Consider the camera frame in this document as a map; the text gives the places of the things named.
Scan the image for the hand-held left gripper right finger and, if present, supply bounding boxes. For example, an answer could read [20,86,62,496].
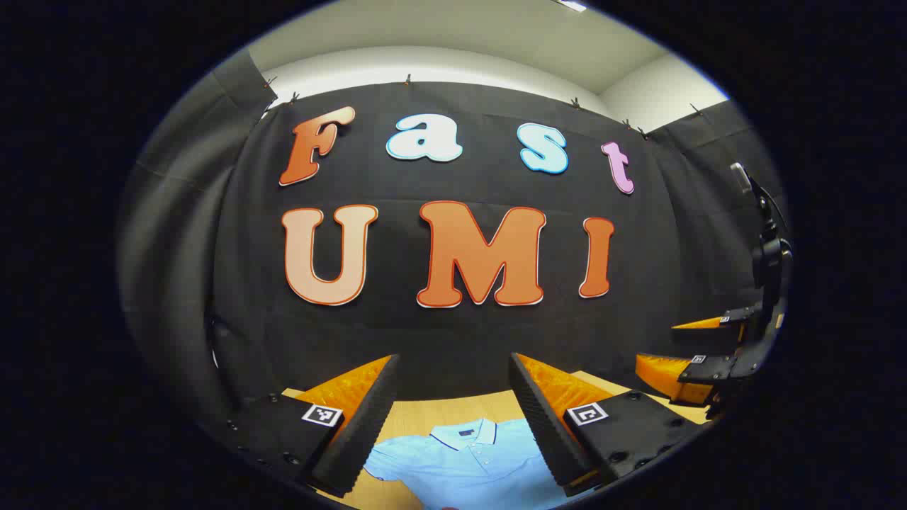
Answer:
[508,352,706,497]

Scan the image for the light blue T-shirt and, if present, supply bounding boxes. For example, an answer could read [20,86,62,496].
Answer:
[363,417,569,510]

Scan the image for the black backdrop cloth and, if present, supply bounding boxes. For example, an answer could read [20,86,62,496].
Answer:
[117,50,791,440]

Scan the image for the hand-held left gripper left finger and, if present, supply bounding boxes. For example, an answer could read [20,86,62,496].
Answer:
[223,353,402,499]

